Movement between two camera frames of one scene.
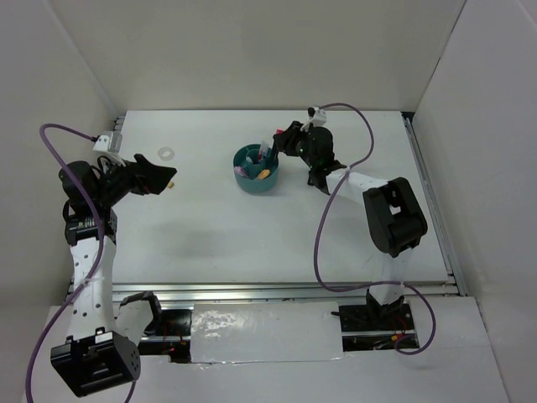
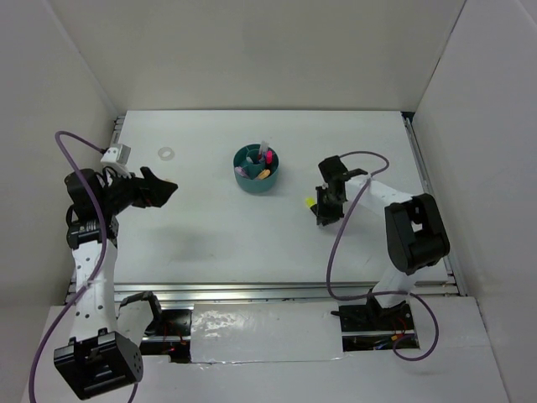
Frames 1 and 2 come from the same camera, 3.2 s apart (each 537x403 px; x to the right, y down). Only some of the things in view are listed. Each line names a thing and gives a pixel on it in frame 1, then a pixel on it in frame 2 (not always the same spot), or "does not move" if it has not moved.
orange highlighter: x=264 y=174 does not move
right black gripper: x=295 y=131 -> x=323 y=211
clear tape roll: x=166 y=154 does not move
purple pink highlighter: x=239 y=170 does not move
